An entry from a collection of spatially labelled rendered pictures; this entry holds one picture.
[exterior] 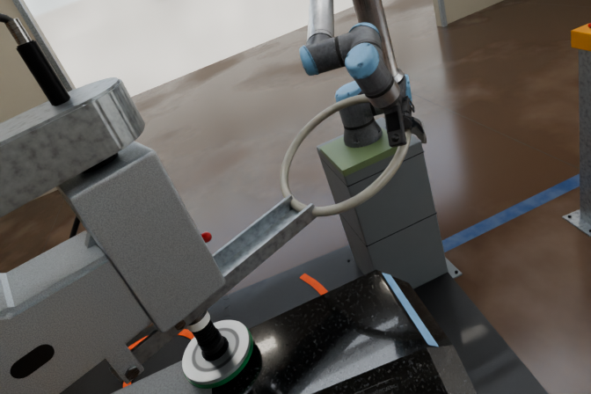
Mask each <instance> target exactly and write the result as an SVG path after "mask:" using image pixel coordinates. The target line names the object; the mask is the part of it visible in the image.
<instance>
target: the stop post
mask: <svg viewBox="0 0 591 394"><path fill-rule="evenodd" d="M587 25H588V24H586V25H584V26H581V27H578V28H576V29H573V30H572V31H571V47H575V48H578V49H579V116H580V209H579V210H576V211H574V212H572V213H570V214H568V215H564V216H562V218H564V219H565V220H567V221H568V222H569V223H570V224H572V225H573V226H575V227H576V228H578V229H579V230H581V231H582V232H584V233H585V234H587V235H588V236H590V237H591V27H588V26H587Z"/></svg>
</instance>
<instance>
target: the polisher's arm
mask: <svg viewBox="0 0 591 394"><path fill-rule="evenodd" d="M79 223H80V221H79V219H78V218H77V216H76V217H75V220H74V222H73V225H72V229H71V232H70V235H69V239H68V240H66V241H64V242H63V243H61V244H59V245H57V246H55V247H53V248H52V249H50V250H48V251H46V252H43V253H42V254H41V255H39V256H37V257H35V258H33V259H30V260H29V261H27V262H26V263H24V264H22V265H20V266H18V267H16V268H14V269H12V270H10V271H9V272H7V273H3V274H0V394H60V393H61V392H62V391H64V390H65V389H67V388H68V387H69V386H70V385H71V384H73V383H74V382H75V381H76V380H78V379H79V378H80V377H81V376H83V375H84V374H86V373H87V372H88V371H90V370H91V369H92V368H94V367H95V366H96V365H98V364H99V363H100V362H102V361H103V360H104V359H106V360H107V361H108V362H109V363H110V365H111V366H112V367H113V368H114V370H115V371H116V372H117V373H118V375H119V376H120V377H121V378H122V380H123V381H124V382H125V383H126V384H128V383H130V382H131V381H132V380H133V379H132V380H128V379H127V378H126V377H125V373H126V371H127V370H128V368H131V367H133V366H136V367H137V368H138V369H139V370H140V372H139V374H138V375H140V374H141V373H142V372H143V371H144V368H143V366H142V364H141V363H140V362H139V361H138V360H137V359H136V358H135V356H134V355H133V353H132V352H131V351H130V349H129V348H128V347H127V345H126V344H125V343H126V342H127V341H129V340H130V339H132V338H133V337H134V336H135V335H136V334H137V333H138V332H140V331H141V330H143V329H144V328H145V327H146V326H148V325H149V324H151V323H152V322H151V321H150V317H149V316H148V314H147V313H146V312H145V310H144V309H143V307H142V306H141V304H139V302H138V301H137V299H136V298H135V296H134V295H133V293H132V292H131V290H130V289H129V287H128V285H127V284H126V283H125V281H124V280H123V279H122V278H121V276H120V275H119V273H118V272H117V270H116V269H115V267H114V266H113V264H112V263H111V261H110V260H109V258H108V257H107V256H106V255H105V254H104V253H103V251H102V250H101V249H100V248H99V247H98V246H97V245H96V244H95V245H93V246H92V247H90V248H88V249H87V247H86V246H85V244H84V243H85V239H86V234H87V232H86V230H85V231H83V232H81V233H79V234H77V229H78V226H79Z"/></svg>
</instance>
